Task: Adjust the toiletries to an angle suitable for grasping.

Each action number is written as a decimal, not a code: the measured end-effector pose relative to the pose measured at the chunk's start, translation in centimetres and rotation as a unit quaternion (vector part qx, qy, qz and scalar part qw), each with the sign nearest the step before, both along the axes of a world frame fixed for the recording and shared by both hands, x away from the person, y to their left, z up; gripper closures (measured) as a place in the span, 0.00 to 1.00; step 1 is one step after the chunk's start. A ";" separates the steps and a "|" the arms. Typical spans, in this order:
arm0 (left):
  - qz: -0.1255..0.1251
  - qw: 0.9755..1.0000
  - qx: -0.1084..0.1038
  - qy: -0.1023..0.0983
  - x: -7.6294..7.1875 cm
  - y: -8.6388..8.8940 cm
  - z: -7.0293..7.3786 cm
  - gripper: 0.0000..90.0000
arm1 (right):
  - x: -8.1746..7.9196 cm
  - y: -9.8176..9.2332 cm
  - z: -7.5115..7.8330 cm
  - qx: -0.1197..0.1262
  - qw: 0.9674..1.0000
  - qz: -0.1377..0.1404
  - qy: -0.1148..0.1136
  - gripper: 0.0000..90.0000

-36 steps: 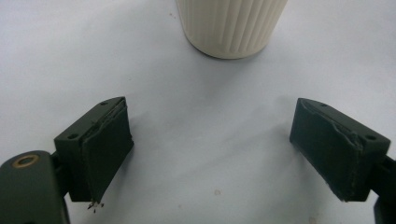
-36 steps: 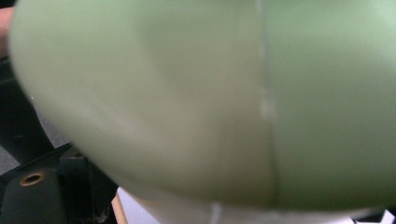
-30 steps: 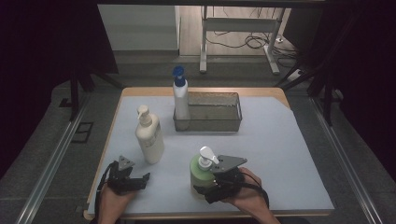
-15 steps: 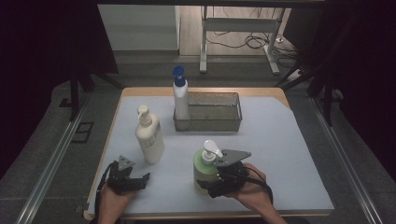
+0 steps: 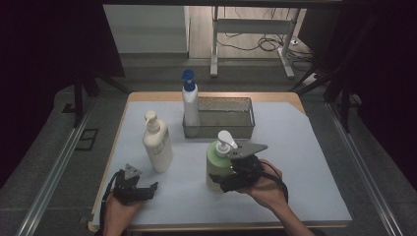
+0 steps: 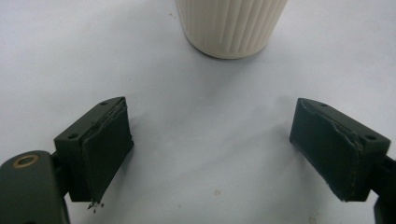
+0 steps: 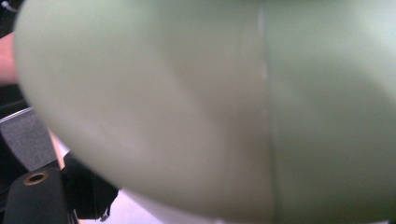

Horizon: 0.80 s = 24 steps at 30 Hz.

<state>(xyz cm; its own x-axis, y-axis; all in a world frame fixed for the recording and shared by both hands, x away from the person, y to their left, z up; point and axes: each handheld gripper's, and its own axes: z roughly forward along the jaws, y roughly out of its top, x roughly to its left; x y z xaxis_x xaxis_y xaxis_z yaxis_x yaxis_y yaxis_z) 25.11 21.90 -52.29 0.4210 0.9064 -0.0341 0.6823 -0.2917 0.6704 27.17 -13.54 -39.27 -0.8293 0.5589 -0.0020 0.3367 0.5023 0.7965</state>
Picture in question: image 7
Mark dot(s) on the aluminium floor rail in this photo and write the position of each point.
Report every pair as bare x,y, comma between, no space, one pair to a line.
14,114

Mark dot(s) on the green pump bottle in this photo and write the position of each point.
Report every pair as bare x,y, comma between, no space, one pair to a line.
202,109

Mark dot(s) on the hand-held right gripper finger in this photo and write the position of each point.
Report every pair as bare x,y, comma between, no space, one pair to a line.
37,199

